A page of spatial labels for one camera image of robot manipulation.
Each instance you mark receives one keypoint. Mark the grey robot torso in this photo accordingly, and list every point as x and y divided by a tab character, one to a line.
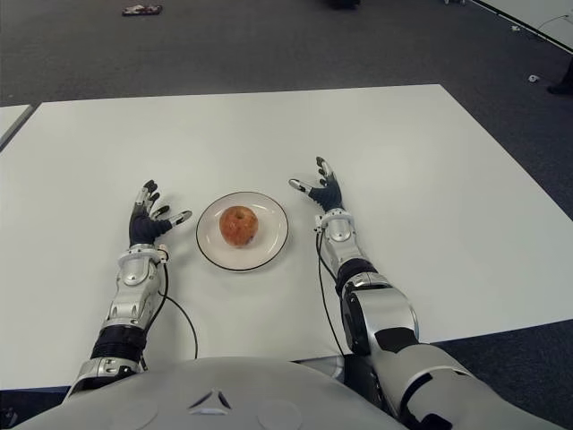
201	398

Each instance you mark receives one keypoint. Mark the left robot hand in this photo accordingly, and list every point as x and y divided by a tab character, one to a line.
143	228

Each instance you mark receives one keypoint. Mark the red yellow apple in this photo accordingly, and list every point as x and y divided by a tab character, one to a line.
238	226

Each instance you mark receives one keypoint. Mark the white side table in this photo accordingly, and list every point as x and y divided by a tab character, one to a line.
11	123

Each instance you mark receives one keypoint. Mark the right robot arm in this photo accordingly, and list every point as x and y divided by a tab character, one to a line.
385	309

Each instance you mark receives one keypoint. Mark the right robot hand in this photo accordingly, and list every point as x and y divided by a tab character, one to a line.
330	193

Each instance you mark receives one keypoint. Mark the red black floor item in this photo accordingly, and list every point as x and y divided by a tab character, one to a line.
142	10

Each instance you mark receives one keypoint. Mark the white plate black rim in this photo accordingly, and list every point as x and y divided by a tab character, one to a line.
273	233

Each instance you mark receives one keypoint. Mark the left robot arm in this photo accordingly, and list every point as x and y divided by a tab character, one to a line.
134	273

